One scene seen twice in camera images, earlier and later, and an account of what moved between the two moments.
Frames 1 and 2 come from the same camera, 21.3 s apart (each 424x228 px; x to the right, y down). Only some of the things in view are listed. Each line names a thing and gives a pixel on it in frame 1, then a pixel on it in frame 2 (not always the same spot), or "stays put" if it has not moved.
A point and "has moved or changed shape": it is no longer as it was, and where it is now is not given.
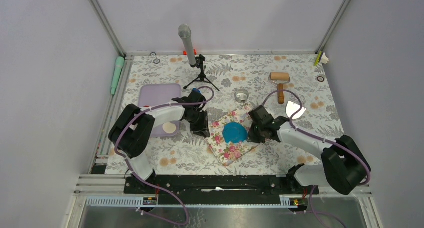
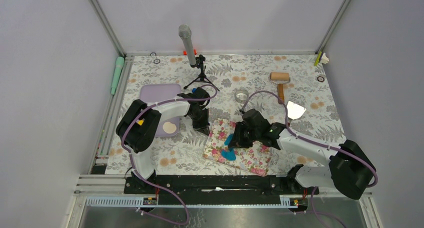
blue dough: x=234 y=132 has moved or changed shape
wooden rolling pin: x=280 y=78 stays put
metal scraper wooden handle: x=292 y=108 stays put
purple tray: x=152 y=95 stays put
